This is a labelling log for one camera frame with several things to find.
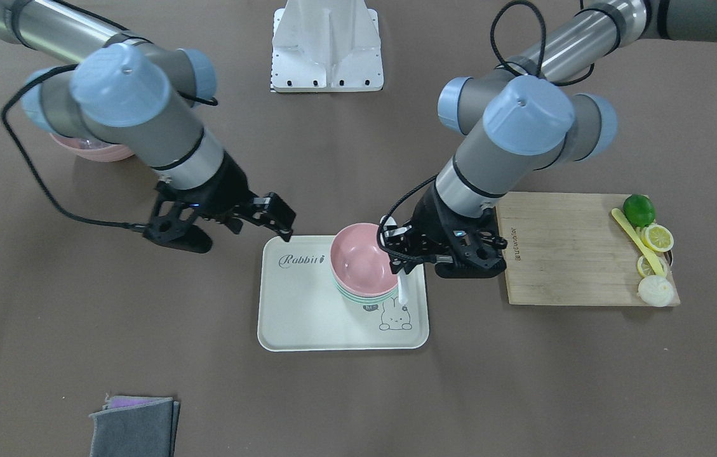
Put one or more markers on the wooden cutting board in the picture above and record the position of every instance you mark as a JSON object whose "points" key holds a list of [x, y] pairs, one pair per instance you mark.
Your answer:
{"points": [[565, 249]]}

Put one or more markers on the white plastic spoon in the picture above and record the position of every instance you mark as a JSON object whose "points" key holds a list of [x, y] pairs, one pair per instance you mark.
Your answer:
{"points": [[403, 289]]}

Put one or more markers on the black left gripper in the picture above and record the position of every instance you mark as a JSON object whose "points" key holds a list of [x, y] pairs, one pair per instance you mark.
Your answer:
{"points": [[429, 223]]}

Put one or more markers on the green bowl stack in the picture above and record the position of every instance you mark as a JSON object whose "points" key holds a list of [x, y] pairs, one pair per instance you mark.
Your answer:
{"points": [[367, 303]]}

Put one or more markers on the small pink bowl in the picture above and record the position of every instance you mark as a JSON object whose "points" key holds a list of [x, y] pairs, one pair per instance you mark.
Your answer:
{"points": [[359, 266]]}

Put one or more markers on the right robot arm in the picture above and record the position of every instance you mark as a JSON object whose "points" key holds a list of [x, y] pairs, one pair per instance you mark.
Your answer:
{"points": [[117, 87]]}

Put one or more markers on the yellow plastic knife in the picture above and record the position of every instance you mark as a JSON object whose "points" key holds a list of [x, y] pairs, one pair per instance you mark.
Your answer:
{"points": [[652, 259]]}

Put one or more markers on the cream serving tray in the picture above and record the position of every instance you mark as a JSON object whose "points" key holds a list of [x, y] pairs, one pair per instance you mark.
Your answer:
{"points": [[301, 309]]}

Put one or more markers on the folded grey cloth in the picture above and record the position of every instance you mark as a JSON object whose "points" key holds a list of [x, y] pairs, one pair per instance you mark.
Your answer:
{"points": [[135, 426]]}

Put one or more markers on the large pink bowl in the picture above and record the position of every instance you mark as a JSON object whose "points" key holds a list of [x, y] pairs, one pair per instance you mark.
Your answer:
{"points": [[92, 149]]}

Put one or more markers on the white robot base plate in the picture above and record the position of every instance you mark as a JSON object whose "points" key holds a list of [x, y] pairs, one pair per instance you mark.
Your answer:
{"points": [[326, 47]]}

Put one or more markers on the lemon slice near bun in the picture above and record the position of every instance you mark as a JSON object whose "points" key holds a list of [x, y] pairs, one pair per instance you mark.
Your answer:
{"points": [[646, 270]]}

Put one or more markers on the green lime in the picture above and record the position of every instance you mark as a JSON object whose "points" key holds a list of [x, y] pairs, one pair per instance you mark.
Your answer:
{"points": [[639, 210]]}

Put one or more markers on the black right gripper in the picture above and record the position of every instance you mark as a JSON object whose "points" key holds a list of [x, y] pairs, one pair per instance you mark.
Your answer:
{"points": [[229, 188]]}

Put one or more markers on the white steamed bun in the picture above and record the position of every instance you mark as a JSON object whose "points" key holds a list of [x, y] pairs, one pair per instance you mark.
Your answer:
{"points": [[656, 291]]}

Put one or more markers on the lemon slice near lime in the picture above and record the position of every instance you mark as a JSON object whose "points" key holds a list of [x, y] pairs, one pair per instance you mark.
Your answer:
{"points": [[657, 238]]}

